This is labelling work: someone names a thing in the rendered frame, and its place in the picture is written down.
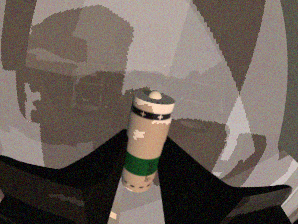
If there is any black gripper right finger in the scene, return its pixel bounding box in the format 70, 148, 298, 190
157, 136, 293, 224

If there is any beige battery with green band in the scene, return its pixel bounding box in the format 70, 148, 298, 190
121, 91, 176, 192

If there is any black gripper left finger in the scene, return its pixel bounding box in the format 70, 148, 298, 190
0, 128, 129, 224

